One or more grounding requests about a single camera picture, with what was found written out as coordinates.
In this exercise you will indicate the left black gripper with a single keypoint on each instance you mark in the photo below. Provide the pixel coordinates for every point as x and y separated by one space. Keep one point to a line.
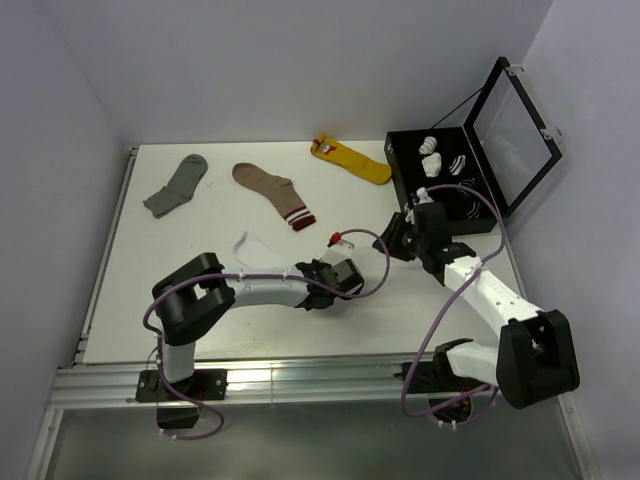
319 266

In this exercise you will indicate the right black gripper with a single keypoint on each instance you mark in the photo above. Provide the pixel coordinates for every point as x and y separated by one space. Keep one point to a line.
393 232

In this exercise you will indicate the white sock black stripes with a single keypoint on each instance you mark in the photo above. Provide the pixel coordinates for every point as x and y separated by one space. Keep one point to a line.
251 252

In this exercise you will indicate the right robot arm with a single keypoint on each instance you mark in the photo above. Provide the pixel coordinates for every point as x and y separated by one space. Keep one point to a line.
534 359

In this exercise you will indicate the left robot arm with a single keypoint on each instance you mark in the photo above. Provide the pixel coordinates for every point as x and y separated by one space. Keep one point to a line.
191 300

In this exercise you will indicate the dark rolled sock lower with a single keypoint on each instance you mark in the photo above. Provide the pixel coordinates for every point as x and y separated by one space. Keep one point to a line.
475 211

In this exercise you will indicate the dark striped rolled sock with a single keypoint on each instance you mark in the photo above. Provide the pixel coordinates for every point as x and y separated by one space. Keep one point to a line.
468 183

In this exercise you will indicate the black storage box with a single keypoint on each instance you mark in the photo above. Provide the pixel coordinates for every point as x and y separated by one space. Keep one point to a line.
401 151

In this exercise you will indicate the striped rolled sock upper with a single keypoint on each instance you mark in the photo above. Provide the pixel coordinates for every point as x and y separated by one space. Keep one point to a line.
457 165

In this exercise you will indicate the white rolled sock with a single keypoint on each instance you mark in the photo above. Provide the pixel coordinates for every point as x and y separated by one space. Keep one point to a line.
428 146

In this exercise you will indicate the brown striped sock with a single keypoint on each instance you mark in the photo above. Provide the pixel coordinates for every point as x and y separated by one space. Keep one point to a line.
279 191

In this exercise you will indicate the box lid with glass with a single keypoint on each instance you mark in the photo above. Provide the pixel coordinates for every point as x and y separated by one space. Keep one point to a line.
514 147

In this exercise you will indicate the yellow sock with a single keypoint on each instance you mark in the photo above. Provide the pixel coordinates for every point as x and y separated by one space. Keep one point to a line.
326 148

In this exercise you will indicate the grey sock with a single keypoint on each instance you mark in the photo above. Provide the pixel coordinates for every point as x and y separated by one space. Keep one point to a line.
181 187

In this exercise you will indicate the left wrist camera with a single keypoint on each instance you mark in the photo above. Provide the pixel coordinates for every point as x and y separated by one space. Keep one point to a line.
338 250

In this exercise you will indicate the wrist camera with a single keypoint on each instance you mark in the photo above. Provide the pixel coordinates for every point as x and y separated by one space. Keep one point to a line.
338 250
421 196

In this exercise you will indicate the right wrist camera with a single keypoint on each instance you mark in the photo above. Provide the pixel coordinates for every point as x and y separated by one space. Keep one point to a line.
421 196

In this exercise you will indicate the aluminium frame rail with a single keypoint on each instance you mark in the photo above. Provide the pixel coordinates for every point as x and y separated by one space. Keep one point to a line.
313 379

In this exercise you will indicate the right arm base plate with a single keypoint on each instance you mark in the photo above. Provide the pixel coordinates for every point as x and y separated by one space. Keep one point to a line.
431 377

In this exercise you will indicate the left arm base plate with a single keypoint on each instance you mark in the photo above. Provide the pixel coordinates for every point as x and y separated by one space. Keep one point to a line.
203 385

